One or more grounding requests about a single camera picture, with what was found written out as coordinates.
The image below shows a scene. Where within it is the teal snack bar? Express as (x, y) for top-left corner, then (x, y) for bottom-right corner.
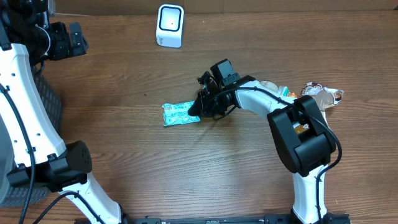
(162, 101), (200, 127)

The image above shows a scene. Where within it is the green lid jar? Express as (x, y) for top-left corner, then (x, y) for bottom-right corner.
(260, 81), (279, 93)

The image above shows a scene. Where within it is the small teal white carton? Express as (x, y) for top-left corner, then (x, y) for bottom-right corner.
(278, 86), (290, 96)

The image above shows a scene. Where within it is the orange snack packet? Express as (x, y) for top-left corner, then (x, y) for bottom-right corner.
(287, 92), (297, 98)

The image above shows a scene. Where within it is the brown nut snack bag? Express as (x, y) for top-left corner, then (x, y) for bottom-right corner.
(300, 82), (345, 121)

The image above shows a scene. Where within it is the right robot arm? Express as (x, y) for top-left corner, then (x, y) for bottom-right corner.
(188, 59), (342, 223)

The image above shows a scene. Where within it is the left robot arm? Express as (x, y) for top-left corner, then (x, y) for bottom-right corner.
(1, 1), (127, 223)

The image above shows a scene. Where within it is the white barcode scanner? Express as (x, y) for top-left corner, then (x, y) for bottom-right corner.
(155, 4), (185, 48)

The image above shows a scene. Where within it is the grey plastic mesh basket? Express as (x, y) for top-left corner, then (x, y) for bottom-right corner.
(1, 68), (63, 208)

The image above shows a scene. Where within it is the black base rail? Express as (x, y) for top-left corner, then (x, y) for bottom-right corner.
(122, 213), (351, 224)

